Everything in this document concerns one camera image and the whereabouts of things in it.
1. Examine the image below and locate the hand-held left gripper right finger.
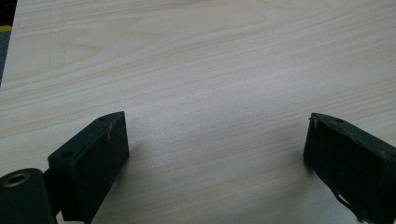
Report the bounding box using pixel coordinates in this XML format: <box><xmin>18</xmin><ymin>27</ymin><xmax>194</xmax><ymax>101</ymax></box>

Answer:
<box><xmin>303</xmin><ymin>112</ymin><xmax>396</xmax><ymax>224</ymax></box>

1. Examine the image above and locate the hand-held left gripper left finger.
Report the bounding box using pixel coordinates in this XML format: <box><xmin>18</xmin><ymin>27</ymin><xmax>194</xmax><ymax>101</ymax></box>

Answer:
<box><xmin>47</xmin><ymin>110</ymin><xmax>131</xmax><ymax>224</ymax></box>

